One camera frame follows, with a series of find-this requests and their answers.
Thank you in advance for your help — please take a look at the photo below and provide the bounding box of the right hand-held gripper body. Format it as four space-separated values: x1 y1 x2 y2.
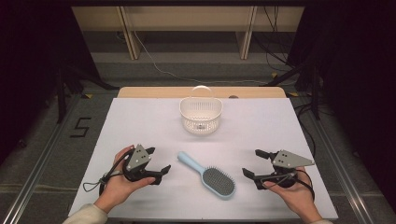
253 149 316 190

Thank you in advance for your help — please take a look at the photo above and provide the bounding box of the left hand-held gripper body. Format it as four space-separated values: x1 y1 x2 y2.
121 144 163 186

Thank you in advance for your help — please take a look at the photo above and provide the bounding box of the light blue hairbrush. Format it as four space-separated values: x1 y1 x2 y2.
177 151 236 200

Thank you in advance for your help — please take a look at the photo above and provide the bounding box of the white plastic basket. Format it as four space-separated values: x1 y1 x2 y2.
178 85 224 135

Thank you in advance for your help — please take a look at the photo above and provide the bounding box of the person's left hand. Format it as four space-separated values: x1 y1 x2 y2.
93 144 157 214

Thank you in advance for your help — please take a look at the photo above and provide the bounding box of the person's right hand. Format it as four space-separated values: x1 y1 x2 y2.
262 166 323 223

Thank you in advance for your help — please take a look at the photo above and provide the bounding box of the white table mat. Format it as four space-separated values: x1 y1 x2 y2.
68 97 339 220

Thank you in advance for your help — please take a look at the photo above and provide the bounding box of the light wooden table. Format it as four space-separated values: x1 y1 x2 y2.
117 86 288 99

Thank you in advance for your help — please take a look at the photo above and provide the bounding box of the black metal stand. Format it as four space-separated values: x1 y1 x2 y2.
46 62 120 125
264 59 325 120

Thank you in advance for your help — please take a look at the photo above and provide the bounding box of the dark curtain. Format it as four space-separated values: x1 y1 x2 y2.
0 0 101 162
288 0 396 203

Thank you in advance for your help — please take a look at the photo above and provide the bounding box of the black floor cable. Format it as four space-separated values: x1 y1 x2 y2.
293 102 335 158

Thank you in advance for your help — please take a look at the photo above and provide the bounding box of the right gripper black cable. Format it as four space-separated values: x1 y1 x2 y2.
292 169 316 202

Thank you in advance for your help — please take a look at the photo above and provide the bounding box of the thin grey lanyard cord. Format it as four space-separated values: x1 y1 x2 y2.
82 172 125 193

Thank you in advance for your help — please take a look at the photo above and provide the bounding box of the metal floor rail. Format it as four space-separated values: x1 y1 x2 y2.
0 94 82 224
288 94 379 224

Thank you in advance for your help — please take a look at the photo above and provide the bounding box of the white floor cable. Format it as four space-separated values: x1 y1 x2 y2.
133 30 297 87

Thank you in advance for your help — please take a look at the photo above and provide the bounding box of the bundle of black cables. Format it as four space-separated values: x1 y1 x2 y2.
251 6 297 74

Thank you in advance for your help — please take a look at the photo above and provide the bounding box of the beige wooden furniture frame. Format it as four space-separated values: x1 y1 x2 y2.
71 6 305 61

